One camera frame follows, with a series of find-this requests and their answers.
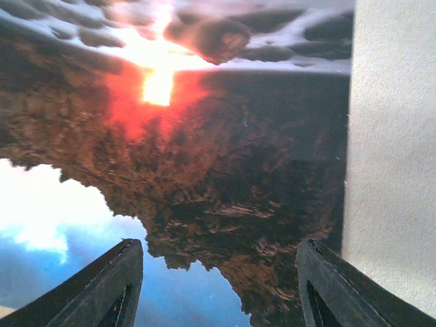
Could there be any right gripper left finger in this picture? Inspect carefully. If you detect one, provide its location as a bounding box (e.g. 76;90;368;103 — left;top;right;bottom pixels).
1;239;143;326

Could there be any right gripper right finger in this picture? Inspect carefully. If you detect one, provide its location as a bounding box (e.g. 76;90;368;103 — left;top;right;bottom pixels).
296;239;435;326

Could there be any sunset landscape photo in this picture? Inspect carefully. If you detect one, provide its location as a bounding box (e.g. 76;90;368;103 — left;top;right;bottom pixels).
1;1;356;326

